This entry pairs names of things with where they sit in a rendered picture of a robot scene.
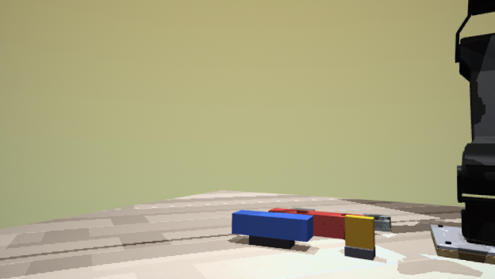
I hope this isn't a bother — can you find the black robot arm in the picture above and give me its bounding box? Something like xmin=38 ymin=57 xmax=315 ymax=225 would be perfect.
xmin=455 ymin=0 xmax=495 ymax=247

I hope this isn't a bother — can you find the red rectangular block with two sockets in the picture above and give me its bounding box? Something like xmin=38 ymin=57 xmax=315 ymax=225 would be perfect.
xmin=268 ymin=208 xmax=366 ymax=239

